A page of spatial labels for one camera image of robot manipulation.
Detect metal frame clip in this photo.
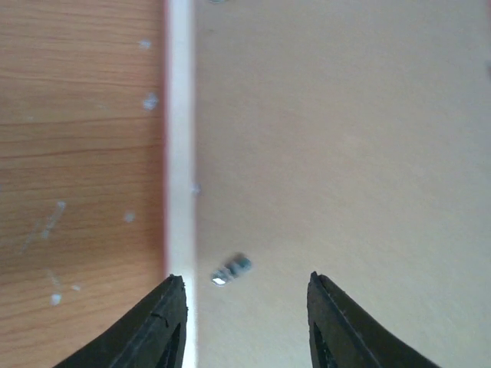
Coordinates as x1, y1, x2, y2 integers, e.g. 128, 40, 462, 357
210, 253, 252, 287

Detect pink picture frame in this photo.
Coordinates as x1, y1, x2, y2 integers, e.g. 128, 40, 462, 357
161, 1, 198, 367

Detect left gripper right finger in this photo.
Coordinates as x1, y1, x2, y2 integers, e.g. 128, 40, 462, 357
307, 272, 438, 368

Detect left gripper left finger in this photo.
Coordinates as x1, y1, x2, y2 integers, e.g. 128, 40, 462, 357
55, 274, 187, 368

